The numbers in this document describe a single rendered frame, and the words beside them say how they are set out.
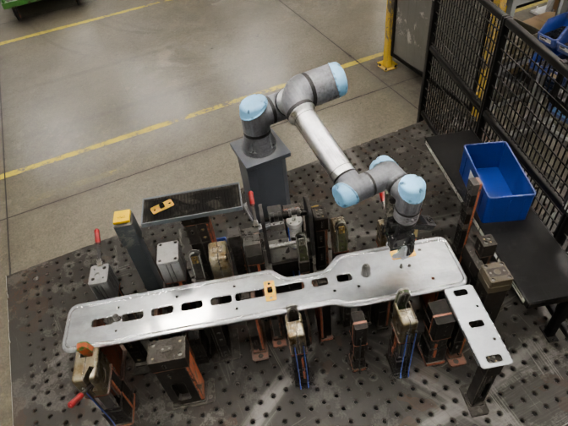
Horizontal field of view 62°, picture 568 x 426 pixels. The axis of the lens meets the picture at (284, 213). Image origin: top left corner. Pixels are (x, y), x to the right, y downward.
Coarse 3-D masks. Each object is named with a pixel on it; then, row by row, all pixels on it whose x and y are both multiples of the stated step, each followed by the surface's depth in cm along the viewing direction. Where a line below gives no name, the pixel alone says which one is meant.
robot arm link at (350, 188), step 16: (288, 80) 154; (304, 80) 150; (288, 96) 150; (304, 96) 149; (288, 112) 149; (304, 112) 147; (304, 128) 146; (320, 128) 145; (320, 144) 143; (336, 144) 144; (320, 160) 143; (336, 160) 140; (336, 176) 139; (352, 176) 137; (368, 176) 138; (336, 192) 137; (352, 192) 135; (368, 192) 137
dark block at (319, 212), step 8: (312, 208) 175; (320, 208) 175; (320, 216) 171; (320, 224) 172; (328, 224) 173; (320, 232) 176; (320, 240) 179; (320, 248) 182; (320, 256) 185; (328, 256) 186; (320, 264) 189; (328, 264) 190
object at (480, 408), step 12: (492, 360) 142; (480, 372) 147; (492, 372) 143; (468, 384) 166; (480, 384) 149; (492, 384) 150; (468, 396) 161; (480, 396) 157; (468, 408) 160; (480, 408) 160
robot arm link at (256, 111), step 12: (252, 96) 192; (264, 96) 191; (240, 108) 190; (252, 108) 187; (264, 108) 188; (252, 120) 189; (264, 120) 191; (276, 120) 195; (252, 132) 194; (264, 132) 195
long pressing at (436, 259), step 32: (352, 256) 172; (384, 256) 171; (416, 256) 170; (448, 256) 168; (192, 288) 169; (224, 288) 167; (256, 288) 166; (320, 288) 164; (352, 288) 163; (384, 288) 161; (416, 288) 160; (160, 320) 160; (192, 320) 159; (224, 320) 159
